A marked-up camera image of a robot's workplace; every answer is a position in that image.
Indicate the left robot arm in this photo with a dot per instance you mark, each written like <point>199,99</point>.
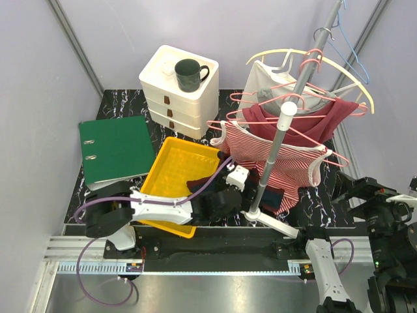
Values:
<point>109,211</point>

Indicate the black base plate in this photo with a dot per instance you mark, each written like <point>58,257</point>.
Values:
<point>217,250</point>

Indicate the red white striped tank top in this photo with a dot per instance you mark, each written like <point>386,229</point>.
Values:
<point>294,168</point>

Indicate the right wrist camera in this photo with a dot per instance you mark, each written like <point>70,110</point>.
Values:
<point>409,198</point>

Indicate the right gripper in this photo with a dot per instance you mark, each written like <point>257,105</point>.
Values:
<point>347,186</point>

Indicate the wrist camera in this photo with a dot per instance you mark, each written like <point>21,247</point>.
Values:
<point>237,177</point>
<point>409,198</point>

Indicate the light blue wire hanger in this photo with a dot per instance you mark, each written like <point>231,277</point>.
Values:
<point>339,25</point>

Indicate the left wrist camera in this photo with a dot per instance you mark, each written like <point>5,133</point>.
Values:
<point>237,177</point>

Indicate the maroon tank top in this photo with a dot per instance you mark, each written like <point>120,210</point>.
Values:
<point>316,128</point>

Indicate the green ring binder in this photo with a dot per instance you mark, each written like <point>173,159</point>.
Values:
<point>115,150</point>

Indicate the white drawer unit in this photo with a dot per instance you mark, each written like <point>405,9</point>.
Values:
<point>185,113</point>

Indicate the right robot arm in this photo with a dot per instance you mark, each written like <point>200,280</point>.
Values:
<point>389,244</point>

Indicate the white rack base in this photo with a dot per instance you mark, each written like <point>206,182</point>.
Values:
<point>255,215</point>

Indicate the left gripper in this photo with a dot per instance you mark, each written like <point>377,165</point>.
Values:
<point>246,201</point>

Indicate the grey clothes rack pole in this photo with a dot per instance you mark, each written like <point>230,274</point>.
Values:
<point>288,109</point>

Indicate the yellow plastic tray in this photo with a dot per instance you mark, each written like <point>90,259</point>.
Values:
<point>178,162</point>

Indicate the navy tank top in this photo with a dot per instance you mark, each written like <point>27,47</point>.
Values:
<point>270,201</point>

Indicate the dark green mug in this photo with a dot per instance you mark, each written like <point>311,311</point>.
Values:
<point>190,74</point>

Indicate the cream plastic hanger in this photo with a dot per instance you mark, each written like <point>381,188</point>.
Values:
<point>321,58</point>

